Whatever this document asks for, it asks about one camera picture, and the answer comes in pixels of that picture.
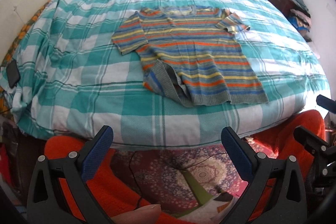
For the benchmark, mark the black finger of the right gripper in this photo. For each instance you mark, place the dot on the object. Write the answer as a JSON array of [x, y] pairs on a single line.
[[324, 157], [326, 103]]

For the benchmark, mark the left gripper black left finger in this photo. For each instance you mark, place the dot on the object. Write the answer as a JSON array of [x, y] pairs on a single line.
[[46, 202]]

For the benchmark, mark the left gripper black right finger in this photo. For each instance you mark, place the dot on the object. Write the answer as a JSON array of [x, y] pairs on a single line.
[[287, 200]]

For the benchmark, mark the striped knit sweater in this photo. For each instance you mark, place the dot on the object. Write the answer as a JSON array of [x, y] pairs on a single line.
[[191, 55]]

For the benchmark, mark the orange patterned bedsheet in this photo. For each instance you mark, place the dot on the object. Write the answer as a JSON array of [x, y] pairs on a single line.
[[5, 108]]

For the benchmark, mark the patterned floral rug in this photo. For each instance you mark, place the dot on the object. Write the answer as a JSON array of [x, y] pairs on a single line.
[[156, 175]]

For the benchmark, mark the dark wooden nightstand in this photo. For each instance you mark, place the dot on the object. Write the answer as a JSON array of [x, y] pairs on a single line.
[[284, 6]]

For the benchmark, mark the teal white plaid bedspread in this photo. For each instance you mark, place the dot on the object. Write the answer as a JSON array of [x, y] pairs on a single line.
[[74, 80]]

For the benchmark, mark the black smartphone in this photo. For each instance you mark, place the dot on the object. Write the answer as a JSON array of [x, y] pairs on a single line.
[[13, 75]]

